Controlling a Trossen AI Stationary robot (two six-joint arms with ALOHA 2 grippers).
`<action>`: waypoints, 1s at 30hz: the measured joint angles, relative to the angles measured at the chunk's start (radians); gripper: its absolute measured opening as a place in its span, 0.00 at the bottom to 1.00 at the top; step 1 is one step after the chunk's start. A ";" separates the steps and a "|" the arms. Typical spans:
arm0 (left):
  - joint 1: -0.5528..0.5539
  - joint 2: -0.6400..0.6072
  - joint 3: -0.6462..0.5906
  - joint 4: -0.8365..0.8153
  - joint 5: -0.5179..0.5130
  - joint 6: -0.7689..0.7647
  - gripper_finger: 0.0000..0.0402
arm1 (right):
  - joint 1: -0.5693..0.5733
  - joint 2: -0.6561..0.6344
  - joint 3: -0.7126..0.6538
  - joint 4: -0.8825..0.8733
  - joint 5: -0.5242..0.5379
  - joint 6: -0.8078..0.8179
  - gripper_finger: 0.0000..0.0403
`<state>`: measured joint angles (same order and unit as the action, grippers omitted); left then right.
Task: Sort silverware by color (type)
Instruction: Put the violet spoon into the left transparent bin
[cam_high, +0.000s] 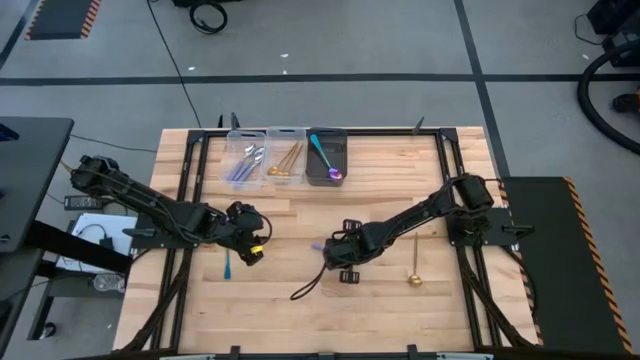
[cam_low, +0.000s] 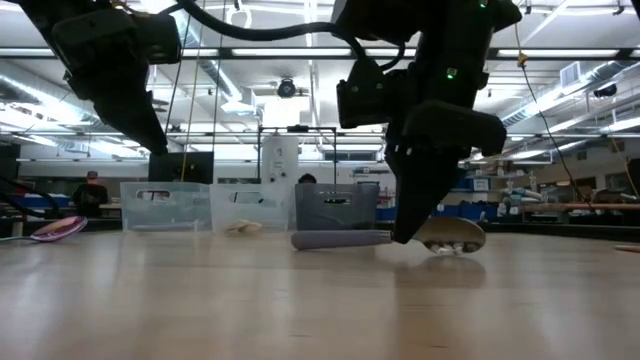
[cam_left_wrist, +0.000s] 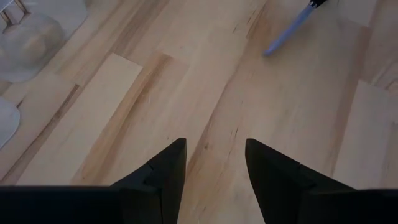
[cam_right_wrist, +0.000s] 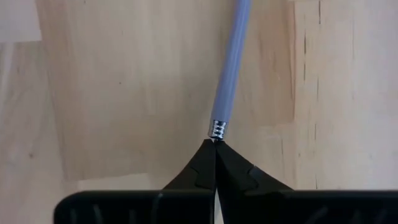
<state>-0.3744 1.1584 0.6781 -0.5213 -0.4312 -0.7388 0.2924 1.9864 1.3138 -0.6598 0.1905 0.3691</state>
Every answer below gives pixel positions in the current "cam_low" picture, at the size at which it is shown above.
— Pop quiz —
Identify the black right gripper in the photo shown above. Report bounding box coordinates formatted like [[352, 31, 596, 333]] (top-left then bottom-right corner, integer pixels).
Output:
[[384, 99, 508, 246]]

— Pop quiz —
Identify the wooden workbench top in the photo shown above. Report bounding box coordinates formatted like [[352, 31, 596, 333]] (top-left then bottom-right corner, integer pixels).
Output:
[[519, 201, 640, 212]]

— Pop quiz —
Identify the black monitor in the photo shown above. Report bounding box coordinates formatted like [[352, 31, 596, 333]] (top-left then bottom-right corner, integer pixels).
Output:
[[148, 151, 215, 185]]

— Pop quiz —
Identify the overhead light bar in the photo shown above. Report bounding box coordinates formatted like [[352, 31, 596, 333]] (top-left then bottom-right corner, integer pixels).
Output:
[[0, 46, 640, 62]]

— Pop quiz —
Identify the white hanging cable ring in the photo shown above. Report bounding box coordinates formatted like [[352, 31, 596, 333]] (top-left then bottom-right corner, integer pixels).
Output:
[[225, 0, 253, 30]]

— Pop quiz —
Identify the white equipment cabinet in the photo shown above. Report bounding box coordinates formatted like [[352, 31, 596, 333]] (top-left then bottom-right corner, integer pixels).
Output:
[[260, 135, 300, 186]]

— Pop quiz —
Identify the silver ceiling air duct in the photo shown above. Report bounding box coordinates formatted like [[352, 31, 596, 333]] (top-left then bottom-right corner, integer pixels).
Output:
[[499, 59, 640, 134], [179, 19, 259, 116]]

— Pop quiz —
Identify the black hanging cable yellow tag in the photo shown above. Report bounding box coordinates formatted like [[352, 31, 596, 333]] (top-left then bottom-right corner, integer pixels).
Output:
[[508, 14, 596, 214]]

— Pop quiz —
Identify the dark grey plastic bin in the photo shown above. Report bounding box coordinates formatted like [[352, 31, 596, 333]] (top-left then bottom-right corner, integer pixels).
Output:
[[294, 183, 380, 234]]

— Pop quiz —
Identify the iridescent rainbow spoon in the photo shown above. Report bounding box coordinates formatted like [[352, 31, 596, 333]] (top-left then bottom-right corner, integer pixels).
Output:
[[0, 215, 89, 245]]

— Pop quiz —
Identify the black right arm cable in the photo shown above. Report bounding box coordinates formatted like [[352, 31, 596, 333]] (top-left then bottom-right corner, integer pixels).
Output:
[[174, 0, 419, 71]]

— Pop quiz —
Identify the black equipment cabinet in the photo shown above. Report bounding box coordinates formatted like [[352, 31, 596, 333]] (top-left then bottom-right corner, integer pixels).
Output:
[[0, 143, 22, 184]]

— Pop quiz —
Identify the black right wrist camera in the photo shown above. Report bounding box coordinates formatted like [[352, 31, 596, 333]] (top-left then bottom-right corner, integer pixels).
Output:
[[336, 56, 391, 130]]

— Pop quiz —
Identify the white ceiling vent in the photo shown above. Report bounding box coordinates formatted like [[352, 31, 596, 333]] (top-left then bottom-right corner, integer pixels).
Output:
[[559, 61, 583, 90]]

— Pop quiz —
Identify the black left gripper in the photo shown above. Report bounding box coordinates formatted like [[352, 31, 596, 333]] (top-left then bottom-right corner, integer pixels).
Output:
[[52, 12, 169, 156]]

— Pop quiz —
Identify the clear plastic bin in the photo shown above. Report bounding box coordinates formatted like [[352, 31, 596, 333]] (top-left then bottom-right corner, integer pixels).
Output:
[[208, 183, 297, 234], [119, 181, 212, 233]]

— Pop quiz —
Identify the black round ceiling camera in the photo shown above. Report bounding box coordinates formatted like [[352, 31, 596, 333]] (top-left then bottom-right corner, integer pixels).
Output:
[[277, 77, 298, 100]]

